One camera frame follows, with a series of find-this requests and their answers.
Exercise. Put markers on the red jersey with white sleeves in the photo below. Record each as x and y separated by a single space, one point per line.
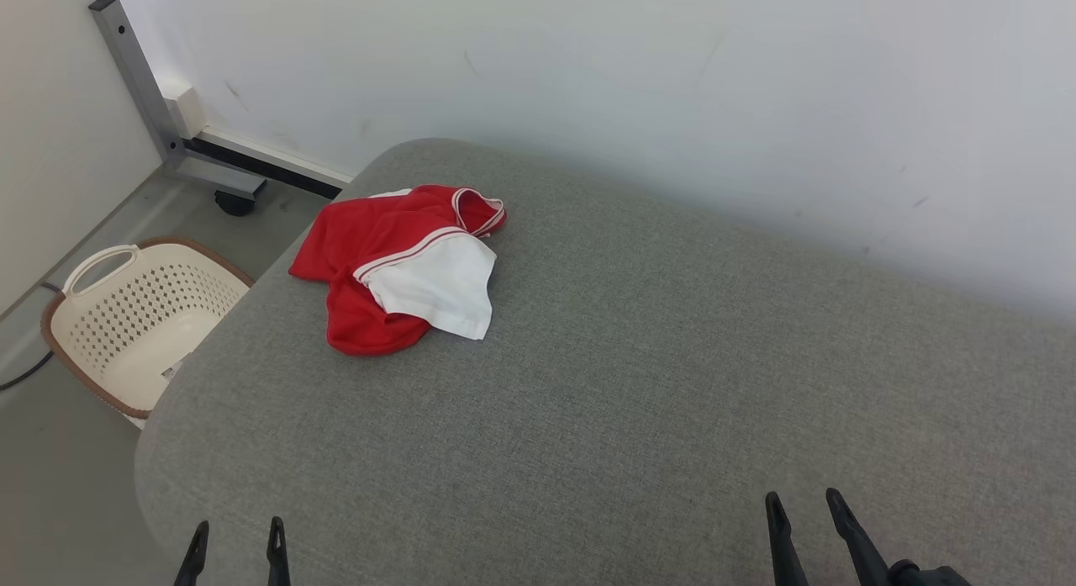
370 241

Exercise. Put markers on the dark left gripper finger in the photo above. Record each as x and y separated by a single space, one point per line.
195 561
277 561

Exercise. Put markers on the grey metal frame with caster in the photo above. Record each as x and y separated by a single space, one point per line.
139 73

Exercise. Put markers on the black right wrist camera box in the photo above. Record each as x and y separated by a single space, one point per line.
925 576

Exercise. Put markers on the cream laundry basket brown rim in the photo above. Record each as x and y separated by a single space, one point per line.
143 317

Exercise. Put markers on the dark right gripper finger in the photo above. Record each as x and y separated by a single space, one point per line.
782 544
857 544

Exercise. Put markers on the white plastic wall block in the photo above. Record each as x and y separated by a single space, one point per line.
187 111

